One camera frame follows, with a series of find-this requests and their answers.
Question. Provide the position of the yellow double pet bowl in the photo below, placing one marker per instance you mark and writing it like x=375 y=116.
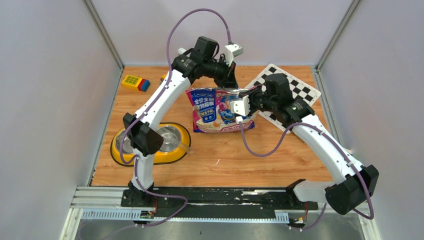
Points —
x=176 y=145

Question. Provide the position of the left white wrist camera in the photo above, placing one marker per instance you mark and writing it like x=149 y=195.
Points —
x=231 y=51

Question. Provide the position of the aluminium rail frame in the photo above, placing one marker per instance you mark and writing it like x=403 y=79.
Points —
x=96 y=213

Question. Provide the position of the black white checkerboard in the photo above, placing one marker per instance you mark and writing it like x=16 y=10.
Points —
x=300 y=89

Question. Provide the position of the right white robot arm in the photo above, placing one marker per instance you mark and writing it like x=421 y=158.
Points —
x=352 y=184

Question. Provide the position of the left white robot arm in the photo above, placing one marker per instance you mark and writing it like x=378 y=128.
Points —
x=141 y=127

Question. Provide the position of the colourful pet food bag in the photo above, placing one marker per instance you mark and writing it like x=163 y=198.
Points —
x=211 y=109

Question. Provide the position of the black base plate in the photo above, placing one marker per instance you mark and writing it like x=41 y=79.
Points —
x=216 y=202

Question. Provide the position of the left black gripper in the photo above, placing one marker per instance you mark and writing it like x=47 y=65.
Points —
x=227 y=79

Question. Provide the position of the yellow blue red toy block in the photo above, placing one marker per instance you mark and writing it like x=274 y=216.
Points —
x=136 y=83

